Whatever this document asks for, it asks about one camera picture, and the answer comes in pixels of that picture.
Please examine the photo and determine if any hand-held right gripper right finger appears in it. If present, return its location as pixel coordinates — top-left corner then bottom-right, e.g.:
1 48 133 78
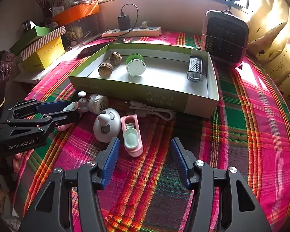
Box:
170 137 272 232

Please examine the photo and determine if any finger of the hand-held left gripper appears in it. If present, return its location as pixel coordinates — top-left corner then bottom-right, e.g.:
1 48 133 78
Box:
0 100 69 122
0 109 80 143

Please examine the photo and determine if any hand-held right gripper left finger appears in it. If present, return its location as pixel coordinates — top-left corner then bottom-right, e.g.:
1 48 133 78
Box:
19 137 120 232

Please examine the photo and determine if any pink nail clipper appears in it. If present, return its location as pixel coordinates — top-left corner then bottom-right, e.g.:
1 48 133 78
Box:
56 101 79 132

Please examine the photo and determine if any small white knob gadget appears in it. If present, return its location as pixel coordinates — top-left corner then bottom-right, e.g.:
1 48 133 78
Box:
77 91 89 113

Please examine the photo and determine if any pink holder with green insert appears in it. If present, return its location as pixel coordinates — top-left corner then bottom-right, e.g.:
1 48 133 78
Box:
121 113 144 157

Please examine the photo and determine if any small white ribbed canister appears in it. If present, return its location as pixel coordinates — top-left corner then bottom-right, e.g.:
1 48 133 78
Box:
87 94 109 113

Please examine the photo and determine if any white round face gadget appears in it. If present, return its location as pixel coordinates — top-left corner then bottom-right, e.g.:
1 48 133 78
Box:
93 108 120 143

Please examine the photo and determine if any white usb cable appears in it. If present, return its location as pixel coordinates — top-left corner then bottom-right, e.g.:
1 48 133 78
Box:
126 101 176 122

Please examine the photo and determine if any brown walnut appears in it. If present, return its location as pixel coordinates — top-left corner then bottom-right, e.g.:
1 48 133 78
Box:
98 63 114 78
109 52 123 66

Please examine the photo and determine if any green cardboard box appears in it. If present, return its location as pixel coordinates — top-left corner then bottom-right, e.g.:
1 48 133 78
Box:
68 42 219 119

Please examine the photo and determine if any green and white spool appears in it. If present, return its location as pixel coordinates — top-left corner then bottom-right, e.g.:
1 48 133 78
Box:
126 54 146 76

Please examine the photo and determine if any small metal grater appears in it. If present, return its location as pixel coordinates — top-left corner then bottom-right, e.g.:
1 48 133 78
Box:
187 56 204 82

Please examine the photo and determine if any yellow box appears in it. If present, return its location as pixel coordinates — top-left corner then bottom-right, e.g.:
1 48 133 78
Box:
22 36 66 73

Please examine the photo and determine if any black printed carton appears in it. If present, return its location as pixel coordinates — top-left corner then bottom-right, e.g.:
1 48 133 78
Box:
0 50 15 95

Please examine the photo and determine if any black phone on table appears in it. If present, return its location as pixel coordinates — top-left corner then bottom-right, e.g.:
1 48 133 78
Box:
77 38 125 59

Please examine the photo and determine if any striped box lid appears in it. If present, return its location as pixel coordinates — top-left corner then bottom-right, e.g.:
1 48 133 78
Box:
20 26 67 61

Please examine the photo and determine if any orange box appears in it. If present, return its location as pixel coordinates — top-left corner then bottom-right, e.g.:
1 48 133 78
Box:
51 1 100 26

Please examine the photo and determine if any dried branch bouquet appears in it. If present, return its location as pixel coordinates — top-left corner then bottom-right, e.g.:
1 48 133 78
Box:
26 0 56 27

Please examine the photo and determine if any black charger adapter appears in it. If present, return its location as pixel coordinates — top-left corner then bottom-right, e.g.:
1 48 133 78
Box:
118 15 131 31

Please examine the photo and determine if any white power strip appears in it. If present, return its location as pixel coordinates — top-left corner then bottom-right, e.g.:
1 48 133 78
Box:
101 27 162 38

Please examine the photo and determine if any grey space heater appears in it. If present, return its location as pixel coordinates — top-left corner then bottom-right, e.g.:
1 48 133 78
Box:
201 10 250 67

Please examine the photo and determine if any cream heart print curtain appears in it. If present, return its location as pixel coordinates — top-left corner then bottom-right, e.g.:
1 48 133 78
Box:
246 0 290 112

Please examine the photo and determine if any black charger cable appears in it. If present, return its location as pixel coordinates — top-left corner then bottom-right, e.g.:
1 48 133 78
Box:
120 3 139 31

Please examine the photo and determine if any black window handle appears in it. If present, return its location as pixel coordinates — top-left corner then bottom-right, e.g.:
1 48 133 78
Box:
226 0 241 11

